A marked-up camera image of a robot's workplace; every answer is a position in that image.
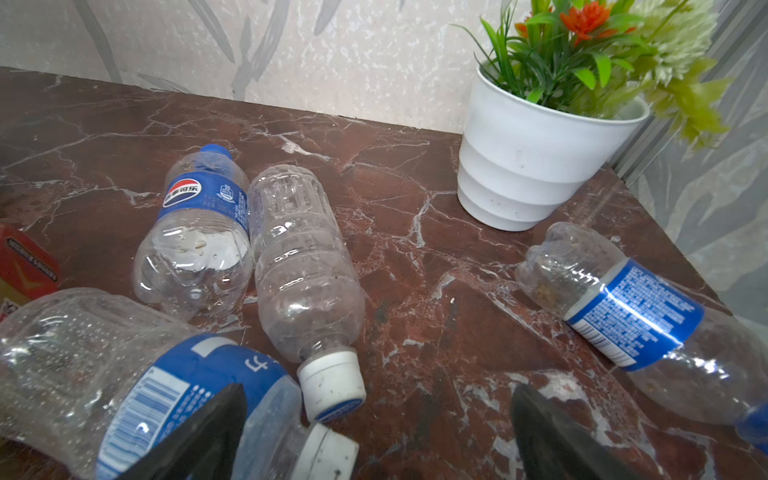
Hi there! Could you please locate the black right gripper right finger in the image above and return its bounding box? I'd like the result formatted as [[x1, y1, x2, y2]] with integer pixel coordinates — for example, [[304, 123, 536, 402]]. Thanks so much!
[[511, 385, 639, 480]]

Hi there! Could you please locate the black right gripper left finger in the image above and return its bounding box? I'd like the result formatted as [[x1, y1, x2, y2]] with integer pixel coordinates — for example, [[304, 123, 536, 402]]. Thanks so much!
[[120, 383, 247, 480]]

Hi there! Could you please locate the clear bottle blue label white cap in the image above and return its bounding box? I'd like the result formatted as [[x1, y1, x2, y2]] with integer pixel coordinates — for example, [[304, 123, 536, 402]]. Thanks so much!
[[1, 288, 359, 479]]

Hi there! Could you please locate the crushed blue label bottle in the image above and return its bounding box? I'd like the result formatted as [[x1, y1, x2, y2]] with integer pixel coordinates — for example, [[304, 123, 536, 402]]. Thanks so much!
[[515, 222, 767, 451]]

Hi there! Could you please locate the clear ribbed bottle white cap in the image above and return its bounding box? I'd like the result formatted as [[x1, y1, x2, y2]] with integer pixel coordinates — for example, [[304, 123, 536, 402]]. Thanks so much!
[[247, 164, 367, 423]]

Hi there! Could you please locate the small Pepsi bottle blue cap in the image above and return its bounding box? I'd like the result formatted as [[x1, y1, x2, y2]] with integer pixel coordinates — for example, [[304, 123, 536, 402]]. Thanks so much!
[[132, 144, 253, 321]]

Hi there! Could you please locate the red yellow drink can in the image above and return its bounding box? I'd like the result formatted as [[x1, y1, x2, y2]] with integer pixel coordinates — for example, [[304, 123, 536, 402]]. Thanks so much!
[[1, 223, 60, 320]]

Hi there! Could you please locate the white pot with plant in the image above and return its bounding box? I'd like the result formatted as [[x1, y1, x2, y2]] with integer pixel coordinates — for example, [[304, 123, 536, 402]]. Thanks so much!
[[457, 1, 727, 232]]

